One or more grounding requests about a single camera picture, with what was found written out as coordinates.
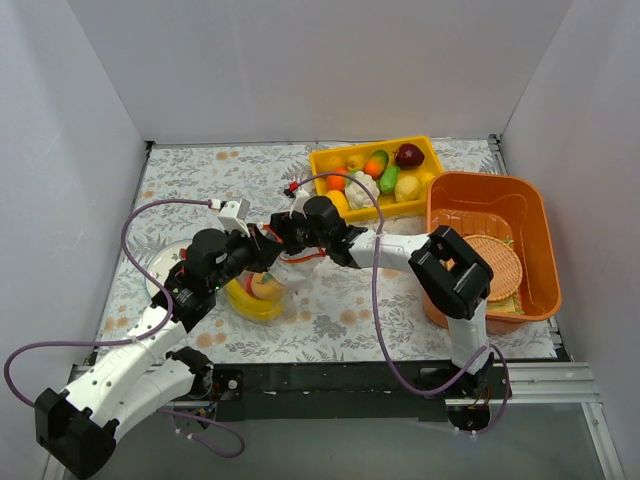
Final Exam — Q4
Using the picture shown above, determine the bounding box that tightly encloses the fake yellow banana bunch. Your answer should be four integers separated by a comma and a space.
225, 275, 284, 323

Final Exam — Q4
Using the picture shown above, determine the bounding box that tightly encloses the clear zip top bag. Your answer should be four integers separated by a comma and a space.
225, 247, 326, 324

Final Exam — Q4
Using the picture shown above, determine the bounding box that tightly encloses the fake green cucumber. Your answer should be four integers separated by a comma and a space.
378, 166, 400, 195

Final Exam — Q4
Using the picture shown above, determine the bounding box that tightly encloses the fake red apple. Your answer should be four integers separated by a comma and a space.
395, 143, 425, 170

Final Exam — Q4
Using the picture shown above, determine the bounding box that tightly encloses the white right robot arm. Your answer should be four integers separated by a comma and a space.
269, 196, 493, 398

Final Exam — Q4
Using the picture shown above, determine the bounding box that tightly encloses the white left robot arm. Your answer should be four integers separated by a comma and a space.
34, 225, 283, 479

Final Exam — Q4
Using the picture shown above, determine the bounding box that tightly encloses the fake yellow lemon front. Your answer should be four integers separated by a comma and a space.
325, 190, 349, 215

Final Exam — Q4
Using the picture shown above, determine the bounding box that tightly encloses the fake orange tangerine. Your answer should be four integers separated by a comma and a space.
327, 168, 348, 192

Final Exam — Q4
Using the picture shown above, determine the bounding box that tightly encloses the fake white cauliflower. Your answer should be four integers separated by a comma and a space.
344, 170, 380, 210

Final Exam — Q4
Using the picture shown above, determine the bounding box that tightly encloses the fake yellow fruit back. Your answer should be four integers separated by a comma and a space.
316, 155, 346, 173

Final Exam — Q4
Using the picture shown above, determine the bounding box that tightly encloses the fake small yellow fruit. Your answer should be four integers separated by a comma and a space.
346, 154, 367, 171

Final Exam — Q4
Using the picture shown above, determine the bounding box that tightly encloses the fake mango green orange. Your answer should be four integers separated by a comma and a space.
363, 150, 389, 180

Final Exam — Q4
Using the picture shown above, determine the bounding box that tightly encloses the fake bumpy yellow lemon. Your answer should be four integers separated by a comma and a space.
394, 176, 422, 203

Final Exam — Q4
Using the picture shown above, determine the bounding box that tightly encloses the white fruit pattern plate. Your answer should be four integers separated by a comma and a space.
146, 239, 191, 285

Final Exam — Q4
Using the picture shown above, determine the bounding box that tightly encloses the yellow plastic tray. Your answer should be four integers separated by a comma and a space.
310, 136, 443, 223

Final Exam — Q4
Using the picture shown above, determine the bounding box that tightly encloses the floral table cloth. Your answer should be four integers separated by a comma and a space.
94, 138, 561, 366

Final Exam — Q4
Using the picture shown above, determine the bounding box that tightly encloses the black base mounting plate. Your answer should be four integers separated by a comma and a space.
169, 360, 511, 424

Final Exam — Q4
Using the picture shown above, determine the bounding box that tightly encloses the round woven bamboo basket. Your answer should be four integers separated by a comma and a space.
465, 234, 523, 302

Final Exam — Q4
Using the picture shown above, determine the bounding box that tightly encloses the orange plastic tub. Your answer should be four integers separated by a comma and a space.
426, 172, 562, 335

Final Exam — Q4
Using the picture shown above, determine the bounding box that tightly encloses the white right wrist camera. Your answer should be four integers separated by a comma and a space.
284, 181, 311, 215

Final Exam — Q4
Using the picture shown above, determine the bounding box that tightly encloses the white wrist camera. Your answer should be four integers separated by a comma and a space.
210, 198, 250, 237
284, 181, 311, 215

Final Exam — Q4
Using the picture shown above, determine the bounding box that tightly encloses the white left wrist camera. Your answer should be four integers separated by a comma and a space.
210, 198, 250, 237

